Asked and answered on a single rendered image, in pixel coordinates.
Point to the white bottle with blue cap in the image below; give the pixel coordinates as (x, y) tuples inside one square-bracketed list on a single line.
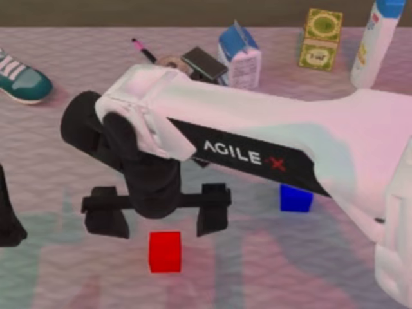
[(373, 42)]

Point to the blue cube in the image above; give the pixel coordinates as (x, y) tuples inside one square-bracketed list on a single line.
[(294, 199)]

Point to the pink and black pen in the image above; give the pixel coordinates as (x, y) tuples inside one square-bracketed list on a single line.
[(144, 50)]

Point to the black stapler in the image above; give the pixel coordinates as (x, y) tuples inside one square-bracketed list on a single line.
[(206, 66)]

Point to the red cube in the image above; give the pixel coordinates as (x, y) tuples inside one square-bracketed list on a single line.
[(165, 251)]

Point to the teal and white sneaker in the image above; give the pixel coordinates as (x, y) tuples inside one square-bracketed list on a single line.
[(19, 80)]

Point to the brown tape roll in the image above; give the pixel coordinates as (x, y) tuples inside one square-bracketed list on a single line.
[(170, 61)]

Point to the blue and white milk carton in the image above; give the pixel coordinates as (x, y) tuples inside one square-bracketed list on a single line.
[(239, 59)]

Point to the green and yellow box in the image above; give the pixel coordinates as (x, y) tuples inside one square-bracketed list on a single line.
[(318, 40)]

